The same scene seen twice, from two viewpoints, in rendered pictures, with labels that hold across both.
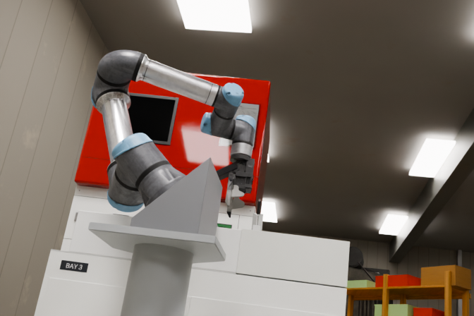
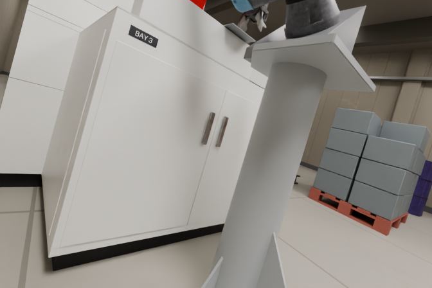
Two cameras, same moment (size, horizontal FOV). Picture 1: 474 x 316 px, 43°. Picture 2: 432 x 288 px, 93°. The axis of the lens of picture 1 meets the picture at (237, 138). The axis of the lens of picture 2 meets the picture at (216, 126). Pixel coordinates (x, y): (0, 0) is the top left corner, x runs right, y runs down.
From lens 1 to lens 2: 1.52 m
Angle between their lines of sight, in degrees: 53
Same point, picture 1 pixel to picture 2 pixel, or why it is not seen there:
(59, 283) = (128, 50)
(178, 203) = (344, 39)
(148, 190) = (323, 10)
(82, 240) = (153, 10)
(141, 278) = (308, 101)
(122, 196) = not seen: outside the picture
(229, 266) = (247, 75)
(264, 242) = not seen: hidden behind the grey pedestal
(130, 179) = not seen: outside the picture
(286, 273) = not seen: hidden behind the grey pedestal
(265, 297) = (258, 98)
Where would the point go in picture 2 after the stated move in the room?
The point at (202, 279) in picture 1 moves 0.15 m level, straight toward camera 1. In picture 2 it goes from (233, 80) to (263, 83)
